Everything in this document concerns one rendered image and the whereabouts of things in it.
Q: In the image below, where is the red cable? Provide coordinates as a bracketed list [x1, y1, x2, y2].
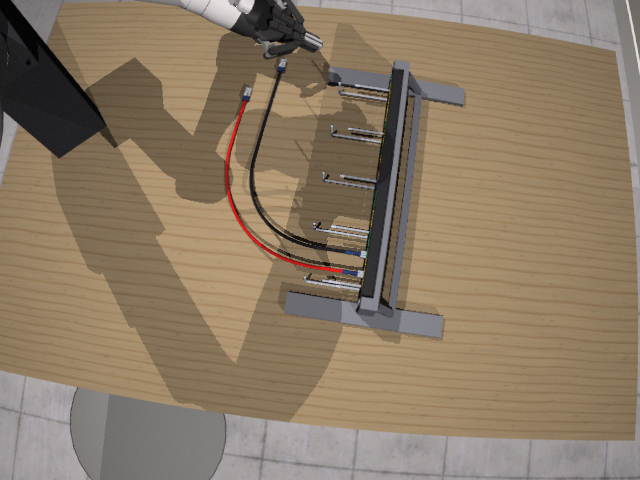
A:
[225, 100, 349, 274]

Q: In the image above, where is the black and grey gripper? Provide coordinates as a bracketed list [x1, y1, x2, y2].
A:
[228, 0, 323, 60]

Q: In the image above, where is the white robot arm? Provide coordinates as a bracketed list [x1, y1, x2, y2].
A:
[0, 0, 255, 148]

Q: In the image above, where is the black patch cord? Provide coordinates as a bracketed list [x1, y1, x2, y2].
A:
[249, 71, 353, 255]

